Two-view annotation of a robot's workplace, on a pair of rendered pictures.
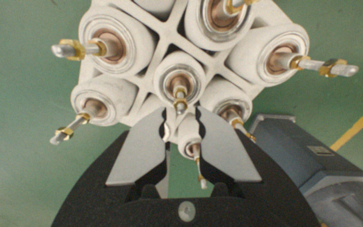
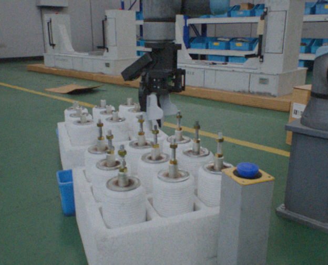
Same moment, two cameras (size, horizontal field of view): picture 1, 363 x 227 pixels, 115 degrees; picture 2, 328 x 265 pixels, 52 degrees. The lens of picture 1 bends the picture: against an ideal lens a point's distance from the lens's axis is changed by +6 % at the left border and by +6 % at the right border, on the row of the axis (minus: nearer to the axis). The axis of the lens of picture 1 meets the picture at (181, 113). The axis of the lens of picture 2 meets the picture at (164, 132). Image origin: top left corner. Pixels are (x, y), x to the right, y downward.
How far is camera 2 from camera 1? 0.86 m
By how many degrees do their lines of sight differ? 92
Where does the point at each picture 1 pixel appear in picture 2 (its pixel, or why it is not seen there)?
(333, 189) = (303, 121)
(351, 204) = (309, 111)
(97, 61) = (109, 168)
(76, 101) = (109, 185)
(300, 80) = not seen: hidden behind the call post
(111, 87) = not seen: hidden behind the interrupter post
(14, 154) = not seen: outside the picture
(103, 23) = (103, 161)
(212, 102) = (180, 155)
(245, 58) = (169, 150)
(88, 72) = (95, 212)
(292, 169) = (306, 149)
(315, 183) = (296, 128)
